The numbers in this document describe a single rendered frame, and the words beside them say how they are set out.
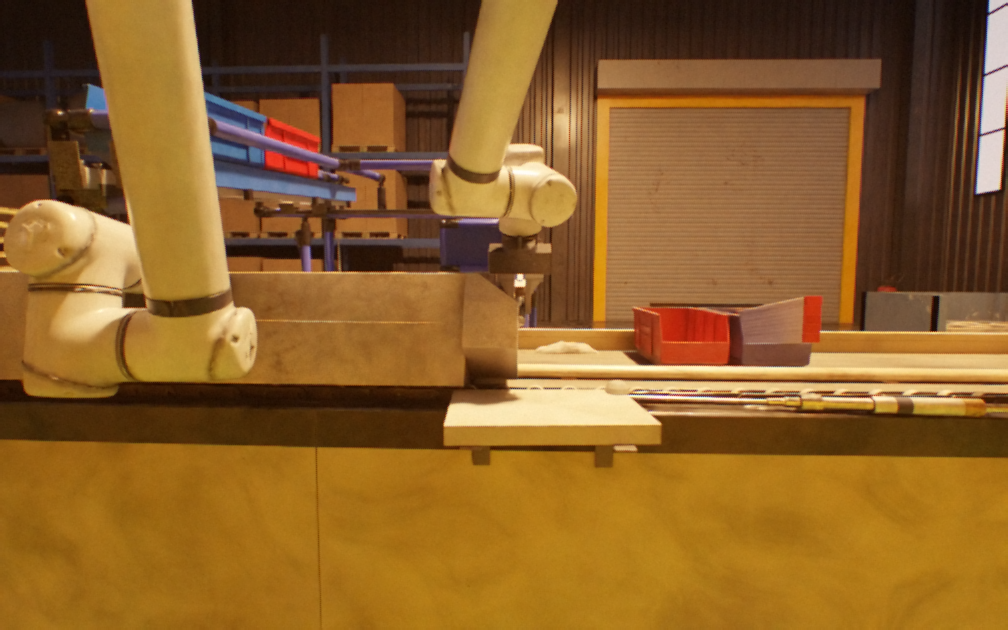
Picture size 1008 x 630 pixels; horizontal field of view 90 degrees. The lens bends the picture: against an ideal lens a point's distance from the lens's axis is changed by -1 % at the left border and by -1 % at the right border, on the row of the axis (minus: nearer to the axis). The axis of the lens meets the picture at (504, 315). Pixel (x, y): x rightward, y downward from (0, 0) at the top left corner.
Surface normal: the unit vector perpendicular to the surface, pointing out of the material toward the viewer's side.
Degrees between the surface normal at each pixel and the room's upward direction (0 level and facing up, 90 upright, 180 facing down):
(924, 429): 90
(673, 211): 90
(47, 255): 78
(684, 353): 95
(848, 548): 90
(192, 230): 101
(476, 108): 123
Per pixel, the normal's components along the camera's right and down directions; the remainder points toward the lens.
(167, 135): 0.57, 0.30
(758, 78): -0.04, 0.08
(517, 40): 0.11, 0.82
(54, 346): 0.13, -0.09
